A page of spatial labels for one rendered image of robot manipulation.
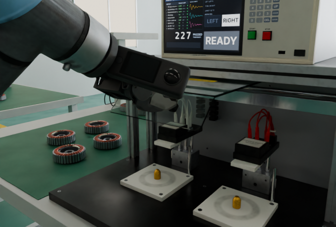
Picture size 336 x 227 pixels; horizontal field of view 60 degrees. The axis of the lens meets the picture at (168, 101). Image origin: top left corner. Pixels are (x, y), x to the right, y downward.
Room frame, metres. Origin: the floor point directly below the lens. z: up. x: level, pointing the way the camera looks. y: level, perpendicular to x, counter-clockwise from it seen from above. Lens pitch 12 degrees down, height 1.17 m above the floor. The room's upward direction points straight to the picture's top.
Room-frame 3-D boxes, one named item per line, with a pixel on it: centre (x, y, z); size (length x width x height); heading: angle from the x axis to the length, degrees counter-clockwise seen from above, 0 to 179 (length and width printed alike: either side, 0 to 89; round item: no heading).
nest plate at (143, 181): (0.77, 0.03, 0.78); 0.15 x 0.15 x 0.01; 53
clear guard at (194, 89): (0.71, -0.06, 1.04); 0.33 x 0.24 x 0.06; 143
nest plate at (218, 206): (0.62, -0.16, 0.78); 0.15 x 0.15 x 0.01; 53
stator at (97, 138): (1.12, 0.24, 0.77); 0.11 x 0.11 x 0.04
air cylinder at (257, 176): (0.74, -0.25, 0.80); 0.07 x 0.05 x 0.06; 53
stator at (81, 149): (0.98, 0.35, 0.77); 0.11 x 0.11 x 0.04
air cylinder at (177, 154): (0.89, -0.06, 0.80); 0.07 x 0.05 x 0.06; 53
